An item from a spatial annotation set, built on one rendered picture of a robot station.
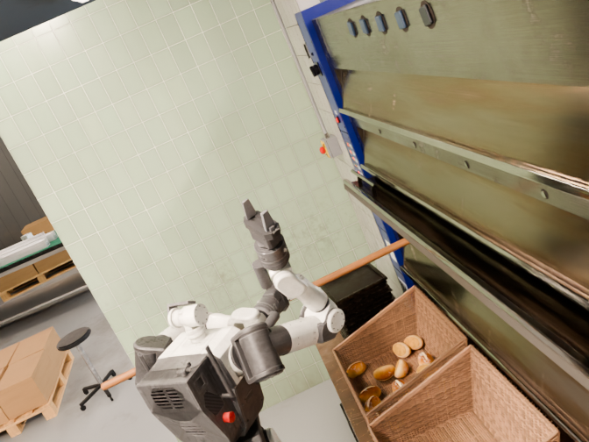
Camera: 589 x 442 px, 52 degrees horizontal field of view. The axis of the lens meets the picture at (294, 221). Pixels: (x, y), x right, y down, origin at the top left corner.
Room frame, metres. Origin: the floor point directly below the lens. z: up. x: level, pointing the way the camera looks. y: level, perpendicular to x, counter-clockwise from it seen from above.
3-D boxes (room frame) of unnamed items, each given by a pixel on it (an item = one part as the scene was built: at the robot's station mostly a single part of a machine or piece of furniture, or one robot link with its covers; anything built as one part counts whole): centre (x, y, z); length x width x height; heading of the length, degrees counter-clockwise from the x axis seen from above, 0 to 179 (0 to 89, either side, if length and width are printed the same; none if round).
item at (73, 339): (4.62, 2.00, 0.28); 0.47 x 0.45 x 0.56; 79
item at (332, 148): (3.15, -0.34, 1.46); 0.10 x 0.07 x 0.10; 3
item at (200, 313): (1.70, 0.41, 1.47); 0.10 x 0.07 x 0.09; 57
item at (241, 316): (1.91, 0.29, 1.29); 0.13 x 0.07 x 0.09; 46
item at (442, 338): (2.22, -0.17, 0.72); 0.56 x 0.49 x 0.28; 3
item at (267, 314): (1.90, 0.25, 1.27); 0.11 x 0.11 x 0.11; 57
